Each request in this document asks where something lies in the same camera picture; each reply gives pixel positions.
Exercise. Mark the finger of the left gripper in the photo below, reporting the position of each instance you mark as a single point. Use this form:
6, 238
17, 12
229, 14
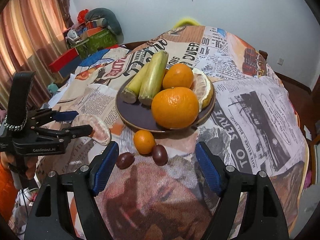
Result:
60, 116
72, 131

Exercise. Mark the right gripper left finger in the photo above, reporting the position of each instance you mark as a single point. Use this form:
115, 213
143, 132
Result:
50, 216

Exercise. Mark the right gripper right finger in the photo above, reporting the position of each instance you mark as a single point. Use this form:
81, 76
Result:
263, 215

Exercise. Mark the peeled pomelo segment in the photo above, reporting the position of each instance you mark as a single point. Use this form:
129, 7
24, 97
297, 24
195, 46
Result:
101, 132

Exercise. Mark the dark red grape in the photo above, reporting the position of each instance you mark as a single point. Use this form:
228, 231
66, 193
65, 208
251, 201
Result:
159, 155
125, 160

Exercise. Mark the small tangerine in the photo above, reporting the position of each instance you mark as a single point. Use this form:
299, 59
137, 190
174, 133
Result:
144, 142

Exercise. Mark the large orange front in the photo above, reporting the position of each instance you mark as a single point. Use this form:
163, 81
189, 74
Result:
175, 108

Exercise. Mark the large orange with sticker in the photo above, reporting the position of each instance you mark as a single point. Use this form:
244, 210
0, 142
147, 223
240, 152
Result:
179, 75

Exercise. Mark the pomelo segment with rind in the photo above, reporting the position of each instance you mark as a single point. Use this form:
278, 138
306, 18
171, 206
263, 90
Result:
202, 88

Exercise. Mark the red box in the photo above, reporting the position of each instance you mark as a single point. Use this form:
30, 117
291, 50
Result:
63, 60

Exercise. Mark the blue patchwork quilt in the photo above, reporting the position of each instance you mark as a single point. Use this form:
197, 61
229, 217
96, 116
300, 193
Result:
104, 56

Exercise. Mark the dark purple plate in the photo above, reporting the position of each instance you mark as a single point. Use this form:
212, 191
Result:
139, 116

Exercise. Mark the orange pink curtain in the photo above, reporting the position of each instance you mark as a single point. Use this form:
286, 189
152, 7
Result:
31, 39

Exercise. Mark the green storage box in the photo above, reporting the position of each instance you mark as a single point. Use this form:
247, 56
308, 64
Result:
99, 41

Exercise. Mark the red plastic bag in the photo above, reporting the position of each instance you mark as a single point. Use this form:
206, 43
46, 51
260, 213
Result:
81, 16

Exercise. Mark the grey plush pillow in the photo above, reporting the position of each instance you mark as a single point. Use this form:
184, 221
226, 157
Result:
107, 19

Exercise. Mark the white wall socket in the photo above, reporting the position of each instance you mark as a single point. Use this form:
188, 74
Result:
280, 61

